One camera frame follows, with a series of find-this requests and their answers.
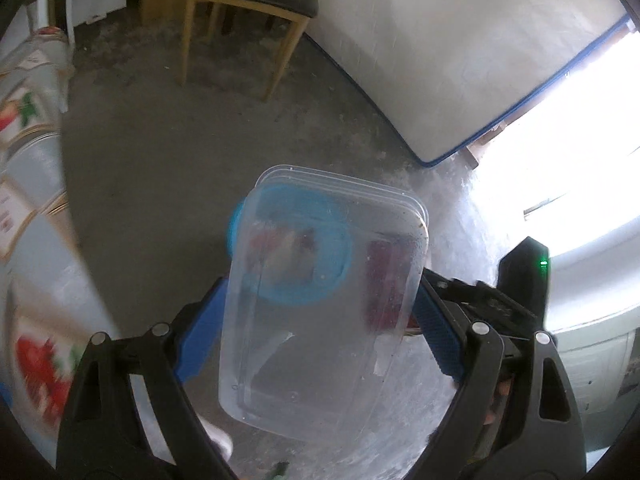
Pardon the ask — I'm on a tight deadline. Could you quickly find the white sneaker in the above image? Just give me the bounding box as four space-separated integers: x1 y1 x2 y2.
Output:
200 412 235 461

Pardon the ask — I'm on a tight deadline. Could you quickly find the white mattress with blue edge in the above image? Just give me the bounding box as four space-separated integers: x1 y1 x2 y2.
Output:
280 0 631 166

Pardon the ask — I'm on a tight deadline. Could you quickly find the red snack packet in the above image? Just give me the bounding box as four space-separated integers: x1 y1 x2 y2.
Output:
362 237 421 333

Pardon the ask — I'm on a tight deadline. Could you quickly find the clear plastic food container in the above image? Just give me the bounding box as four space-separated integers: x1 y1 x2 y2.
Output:
218 164 431 443

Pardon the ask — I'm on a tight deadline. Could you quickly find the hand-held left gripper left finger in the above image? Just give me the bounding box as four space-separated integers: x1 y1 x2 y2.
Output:
56 276 236 480

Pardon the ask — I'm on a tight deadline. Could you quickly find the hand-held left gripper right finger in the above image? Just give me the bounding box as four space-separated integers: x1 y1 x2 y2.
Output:
402 269 586 480

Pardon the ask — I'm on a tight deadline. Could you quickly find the blue plastic mesh basket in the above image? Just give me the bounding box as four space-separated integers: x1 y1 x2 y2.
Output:
226 185 353 308

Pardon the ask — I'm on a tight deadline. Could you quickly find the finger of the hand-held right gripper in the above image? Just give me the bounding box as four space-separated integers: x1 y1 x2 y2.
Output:
431 272 538 341

